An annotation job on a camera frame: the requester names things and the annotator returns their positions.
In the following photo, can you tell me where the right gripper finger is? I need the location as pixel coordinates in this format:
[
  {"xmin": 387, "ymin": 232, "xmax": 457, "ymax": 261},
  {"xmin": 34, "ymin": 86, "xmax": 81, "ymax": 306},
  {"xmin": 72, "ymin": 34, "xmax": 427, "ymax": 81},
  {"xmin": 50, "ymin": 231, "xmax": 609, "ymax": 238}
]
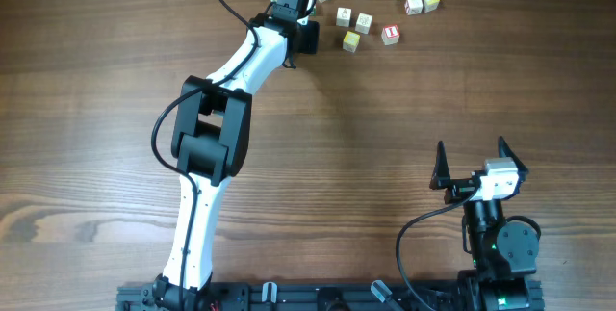
[
  {"xmin": 431, "ymin": 141, "xmax": 450, "ymax": 181},
  {"xmin": 498, "ymin": 136, "xmax": 528, "ymax": 176}
]

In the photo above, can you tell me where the yellow ladybug block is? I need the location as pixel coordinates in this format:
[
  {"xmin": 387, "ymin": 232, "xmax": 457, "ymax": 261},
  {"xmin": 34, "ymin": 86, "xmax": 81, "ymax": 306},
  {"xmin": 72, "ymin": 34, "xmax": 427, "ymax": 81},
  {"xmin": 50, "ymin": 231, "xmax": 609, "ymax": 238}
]
[{"xmin": 343, "ymin": 31, "xmax": 361, "ymax": 53}]

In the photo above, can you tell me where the red I block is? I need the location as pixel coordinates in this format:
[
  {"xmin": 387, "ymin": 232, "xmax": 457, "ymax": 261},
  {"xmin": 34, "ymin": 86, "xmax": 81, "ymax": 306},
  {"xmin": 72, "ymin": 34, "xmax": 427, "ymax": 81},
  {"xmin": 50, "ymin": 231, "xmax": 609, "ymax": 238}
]
[{"xmin": 381, "ymin": 25, "xmax": 400, "ymax": 45}]

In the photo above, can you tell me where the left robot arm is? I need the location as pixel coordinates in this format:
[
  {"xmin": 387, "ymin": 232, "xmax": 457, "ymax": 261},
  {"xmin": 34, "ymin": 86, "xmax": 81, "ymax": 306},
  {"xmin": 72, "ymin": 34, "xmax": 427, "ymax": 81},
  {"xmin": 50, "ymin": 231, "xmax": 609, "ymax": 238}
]
[{"xmin": 150, "ymin": 0, "xmax": 320, "ymax": 310}]

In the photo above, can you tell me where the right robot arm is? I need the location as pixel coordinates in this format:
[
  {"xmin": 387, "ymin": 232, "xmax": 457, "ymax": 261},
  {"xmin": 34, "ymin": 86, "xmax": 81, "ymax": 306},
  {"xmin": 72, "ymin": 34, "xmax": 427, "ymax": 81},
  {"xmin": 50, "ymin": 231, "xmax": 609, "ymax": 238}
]
[{"xmin": 429, "ymin": 138, "xmax": 545, "ymax": 311}]

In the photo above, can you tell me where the bee picture block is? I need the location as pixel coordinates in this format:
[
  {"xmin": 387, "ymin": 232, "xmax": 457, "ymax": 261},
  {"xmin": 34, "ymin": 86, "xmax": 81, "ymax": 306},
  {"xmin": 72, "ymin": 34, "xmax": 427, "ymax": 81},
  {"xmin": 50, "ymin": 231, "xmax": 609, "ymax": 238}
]
[{"xmin": 336, "ymin": 7, "xmax": 352, "ymax": 27}]

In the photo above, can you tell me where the blue D block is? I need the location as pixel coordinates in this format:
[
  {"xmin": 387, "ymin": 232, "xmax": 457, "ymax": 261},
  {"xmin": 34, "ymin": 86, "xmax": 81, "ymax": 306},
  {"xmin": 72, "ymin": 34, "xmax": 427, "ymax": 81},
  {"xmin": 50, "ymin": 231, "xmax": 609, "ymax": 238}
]
[{"xmin": 355, "ymin": 13, "xmax": 372, "ymax": 35}]

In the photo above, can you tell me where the red Y block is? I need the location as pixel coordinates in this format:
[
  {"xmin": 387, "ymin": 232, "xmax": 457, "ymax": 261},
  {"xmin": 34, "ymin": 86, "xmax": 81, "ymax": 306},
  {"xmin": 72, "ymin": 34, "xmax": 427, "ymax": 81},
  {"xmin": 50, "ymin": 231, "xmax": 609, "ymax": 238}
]
[{"xmin": 404, "ymin": 0, "xmax": 424, "ymax": 15}]

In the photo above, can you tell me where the yellow top block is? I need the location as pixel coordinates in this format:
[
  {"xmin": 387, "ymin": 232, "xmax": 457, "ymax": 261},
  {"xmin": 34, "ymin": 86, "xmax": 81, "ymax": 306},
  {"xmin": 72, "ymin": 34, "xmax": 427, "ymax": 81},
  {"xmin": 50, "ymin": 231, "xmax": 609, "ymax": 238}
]
[{"xmin": 423, "ymin": 0, "xmax": 440, "ymax": 13}]

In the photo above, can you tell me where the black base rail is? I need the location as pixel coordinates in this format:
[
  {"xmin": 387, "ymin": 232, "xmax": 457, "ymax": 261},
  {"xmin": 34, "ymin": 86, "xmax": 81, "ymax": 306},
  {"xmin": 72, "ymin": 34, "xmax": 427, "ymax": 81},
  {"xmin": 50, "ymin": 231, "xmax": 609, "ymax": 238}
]
[{"xmin": 115, "ymin": 277, "xmax": 546, "ymax": 311}]

